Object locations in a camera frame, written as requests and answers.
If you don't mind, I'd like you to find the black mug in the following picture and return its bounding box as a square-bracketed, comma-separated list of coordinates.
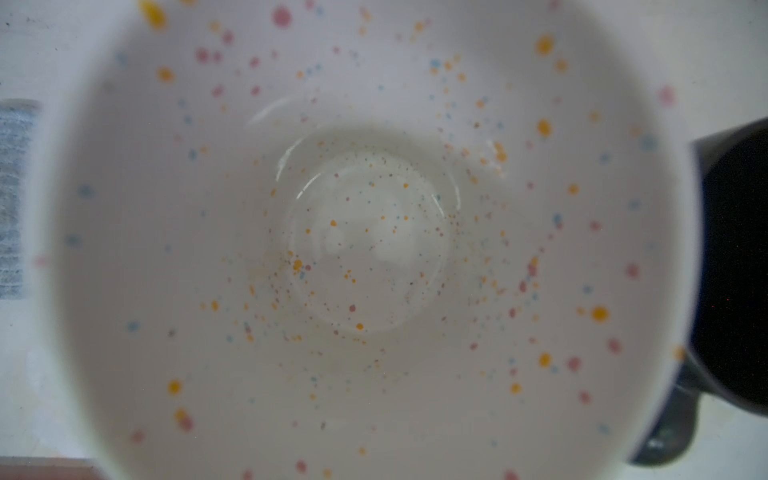
[630, 119, 767, 467]

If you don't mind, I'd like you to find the grey woven round coaster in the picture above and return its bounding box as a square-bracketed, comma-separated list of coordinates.
[1, 99, 41, 300]

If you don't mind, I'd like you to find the white speckled mug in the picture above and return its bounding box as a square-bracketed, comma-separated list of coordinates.
[23, 1, 701, 479]

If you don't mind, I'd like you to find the pink silicone tray mat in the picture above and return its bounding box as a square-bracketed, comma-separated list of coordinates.
[1, 456, 106, 480]

